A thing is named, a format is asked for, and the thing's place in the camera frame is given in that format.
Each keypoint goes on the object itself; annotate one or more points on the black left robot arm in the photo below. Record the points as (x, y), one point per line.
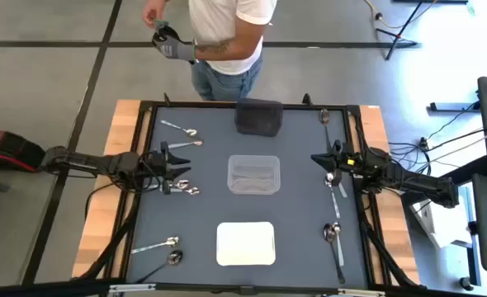
(86, 163)

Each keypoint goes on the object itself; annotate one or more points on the black metal spoon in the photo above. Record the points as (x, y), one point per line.
(324, 116)
(330, 233)
(174, 257)

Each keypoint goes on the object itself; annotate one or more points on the white plastic tray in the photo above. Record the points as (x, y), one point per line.
(246, 243)

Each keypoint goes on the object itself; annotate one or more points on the black tripod stand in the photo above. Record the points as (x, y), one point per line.
(398, 36)

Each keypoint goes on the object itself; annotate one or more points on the dark grey table mat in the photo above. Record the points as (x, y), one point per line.
(210, 206)

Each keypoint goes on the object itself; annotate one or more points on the black table frame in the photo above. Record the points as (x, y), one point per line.
(252, 104)

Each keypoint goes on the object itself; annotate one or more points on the person's gloved hand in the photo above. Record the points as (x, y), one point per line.
(171, 45)

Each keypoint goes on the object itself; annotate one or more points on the clear plastic container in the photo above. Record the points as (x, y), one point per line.
(253, 174)

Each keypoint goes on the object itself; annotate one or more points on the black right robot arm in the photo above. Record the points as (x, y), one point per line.
(417, 181)

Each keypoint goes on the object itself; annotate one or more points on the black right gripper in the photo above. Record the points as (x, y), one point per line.
(348, 167)

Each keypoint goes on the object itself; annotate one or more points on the red and black device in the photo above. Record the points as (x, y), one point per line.
(8, 149)

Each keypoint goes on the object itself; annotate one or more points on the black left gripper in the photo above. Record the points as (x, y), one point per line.
(157, 167)

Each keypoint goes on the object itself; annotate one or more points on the black plastic container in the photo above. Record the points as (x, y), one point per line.
(258, 117)

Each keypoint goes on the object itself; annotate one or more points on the white box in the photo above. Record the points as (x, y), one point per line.
(441, 218)

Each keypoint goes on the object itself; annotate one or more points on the person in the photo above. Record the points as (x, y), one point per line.
(227, 37)

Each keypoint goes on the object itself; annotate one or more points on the black floor stand bar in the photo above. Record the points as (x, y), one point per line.
(454, 107)

